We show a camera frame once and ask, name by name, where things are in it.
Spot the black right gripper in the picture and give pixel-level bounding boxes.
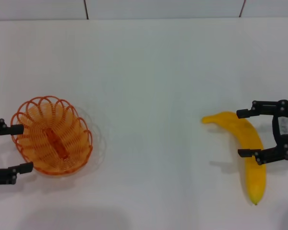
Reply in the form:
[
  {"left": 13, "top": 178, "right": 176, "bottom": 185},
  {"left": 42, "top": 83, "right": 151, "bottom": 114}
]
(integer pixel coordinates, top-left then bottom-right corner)
[{"left": 236, "top": 99, "right": 288, "bottom": 166}]

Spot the yellow banana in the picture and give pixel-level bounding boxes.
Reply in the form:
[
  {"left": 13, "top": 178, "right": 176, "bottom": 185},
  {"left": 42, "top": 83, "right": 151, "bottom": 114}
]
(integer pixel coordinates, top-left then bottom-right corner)
[{"left": 201, "top": 111, "right": 267, "bottom": 206}]

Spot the orange wire basket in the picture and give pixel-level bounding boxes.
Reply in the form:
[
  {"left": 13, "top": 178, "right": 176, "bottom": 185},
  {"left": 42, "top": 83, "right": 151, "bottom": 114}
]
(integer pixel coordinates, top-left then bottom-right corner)
[{"left": 10, "top": 95, "right": 94, "bottom": 177}]

